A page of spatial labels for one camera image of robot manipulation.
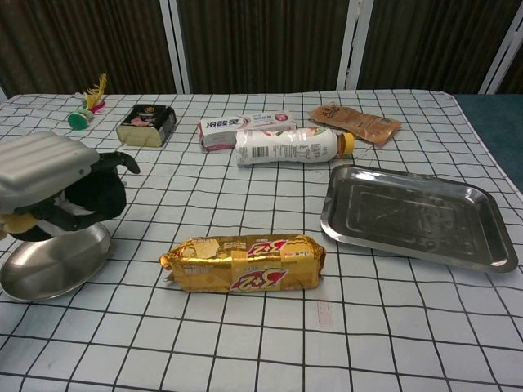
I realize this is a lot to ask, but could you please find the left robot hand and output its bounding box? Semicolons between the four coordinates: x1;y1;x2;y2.
0;130;141;234

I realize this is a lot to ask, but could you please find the black plush toy white shirt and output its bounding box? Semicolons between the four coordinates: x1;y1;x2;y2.
0;167;128;243

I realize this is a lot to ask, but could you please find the gold foil biscuit pack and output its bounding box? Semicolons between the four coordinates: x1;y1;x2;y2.
159;233;328;293

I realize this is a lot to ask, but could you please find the rectangular steel tray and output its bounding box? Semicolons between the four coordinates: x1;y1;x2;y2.
320;163;519;274

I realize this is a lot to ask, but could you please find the feather shuttlecock green base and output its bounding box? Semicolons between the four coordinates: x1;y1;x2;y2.
67;73;109;131

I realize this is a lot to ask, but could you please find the round steel plate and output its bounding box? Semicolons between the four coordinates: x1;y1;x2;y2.
0;222;113;303

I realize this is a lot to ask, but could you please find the black rectangular tin can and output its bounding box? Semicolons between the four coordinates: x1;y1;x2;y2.
115;104;177;147

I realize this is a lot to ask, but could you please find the white pink toothpaste box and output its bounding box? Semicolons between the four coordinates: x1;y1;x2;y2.
198;109;298;154

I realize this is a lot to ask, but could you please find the white drink bottle yellow cap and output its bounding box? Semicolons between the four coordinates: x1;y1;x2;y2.
235;126;355;167

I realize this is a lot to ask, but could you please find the white black checkered tablecloth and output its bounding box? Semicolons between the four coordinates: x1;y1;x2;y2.
0;90;523;392

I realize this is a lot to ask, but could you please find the brown snack pouch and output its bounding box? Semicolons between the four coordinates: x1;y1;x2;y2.
307;100;403;147

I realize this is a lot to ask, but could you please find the white partition frame post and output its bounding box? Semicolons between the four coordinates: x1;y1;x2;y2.
337;0;376;91
478;16;523;95
158;0;192;95

